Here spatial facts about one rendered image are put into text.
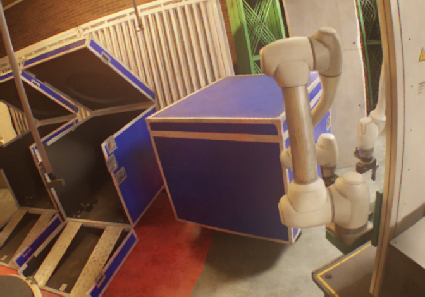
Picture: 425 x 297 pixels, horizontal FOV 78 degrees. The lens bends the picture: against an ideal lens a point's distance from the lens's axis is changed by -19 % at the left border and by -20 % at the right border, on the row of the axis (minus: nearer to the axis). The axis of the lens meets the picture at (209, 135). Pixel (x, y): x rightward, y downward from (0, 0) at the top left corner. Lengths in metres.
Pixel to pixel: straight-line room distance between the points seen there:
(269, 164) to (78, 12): 4.95
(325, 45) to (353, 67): 1.91
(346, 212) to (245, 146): 0.87
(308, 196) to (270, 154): 0.70
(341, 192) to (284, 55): 0.57
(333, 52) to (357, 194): 0.55
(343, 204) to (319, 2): 2.06
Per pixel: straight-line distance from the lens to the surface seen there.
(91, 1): 5.98
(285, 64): 1.13
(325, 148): 1.52
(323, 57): 1.17
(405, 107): 1.15
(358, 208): 1.32
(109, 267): 2.57
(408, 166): 1.29
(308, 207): 1.25
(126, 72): 2.87
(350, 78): 3.08
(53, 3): 6.52
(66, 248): 3.04
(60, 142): 3.33
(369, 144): 1.72
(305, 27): 2.95
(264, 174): 1.97
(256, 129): 1.84
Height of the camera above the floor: 1.67
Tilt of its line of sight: 20 degrees down
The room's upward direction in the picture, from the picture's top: 13 degrees counter-clockwise
